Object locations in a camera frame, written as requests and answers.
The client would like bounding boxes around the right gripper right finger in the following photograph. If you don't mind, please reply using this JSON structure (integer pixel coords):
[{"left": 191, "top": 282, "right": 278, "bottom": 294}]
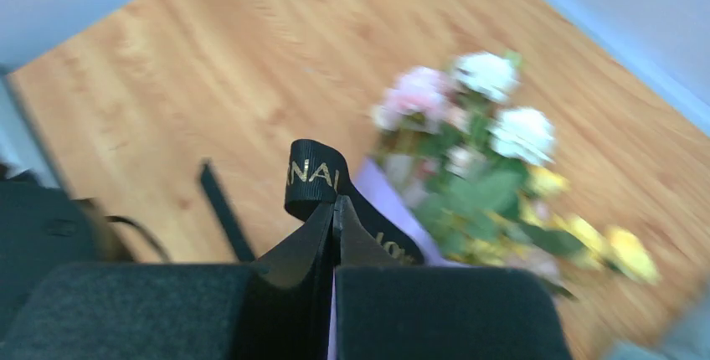
[{"left": 333, "top": 197, "right": 571, "bottom": 359}]

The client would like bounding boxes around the white fake rose stem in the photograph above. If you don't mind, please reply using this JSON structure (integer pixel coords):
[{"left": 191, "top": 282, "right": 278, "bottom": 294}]
[{"left": 414, "top": 51, "right": 557, "bottom": 262}]

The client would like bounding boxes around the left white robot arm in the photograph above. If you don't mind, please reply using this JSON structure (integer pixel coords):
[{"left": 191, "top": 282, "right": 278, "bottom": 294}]
[{"left": 1, "top": 163, "right": 170, "bottom": 335}]

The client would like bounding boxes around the yellow fake flower stem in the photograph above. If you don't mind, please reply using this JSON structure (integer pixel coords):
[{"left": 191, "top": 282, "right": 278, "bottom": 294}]
[{"left": 461, "top": 165, "right": 661, "bottom": 288}]

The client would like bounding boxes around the pink wrapping paper sheet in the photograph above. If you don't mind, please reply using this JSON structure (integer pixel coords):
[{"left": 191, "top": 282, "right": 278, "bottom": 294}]
[{"left": 327, "top": 157, "right": 461, "bottom": 360}]

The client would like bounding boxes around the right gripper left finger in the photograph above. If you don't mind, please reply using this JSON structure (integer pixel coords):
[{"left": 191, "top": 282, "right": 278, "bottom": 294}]
[{"left": 1, "top": 203, "right": 333, "bottom": 359}]

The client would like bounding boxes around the black strap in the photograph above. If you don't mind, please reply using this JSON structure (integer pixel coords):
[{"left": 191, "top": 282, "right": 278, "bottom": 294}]
[{"left": 198, "top": 138, "right": 427, "bottom": 267}]

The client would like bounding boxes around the pink fake flower stem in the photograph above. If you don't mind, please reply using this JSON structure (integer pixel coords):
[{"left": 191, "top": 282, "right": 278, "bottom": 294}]
[{"left": 370, "top": 66, "right": 472, "bottom": 186}]

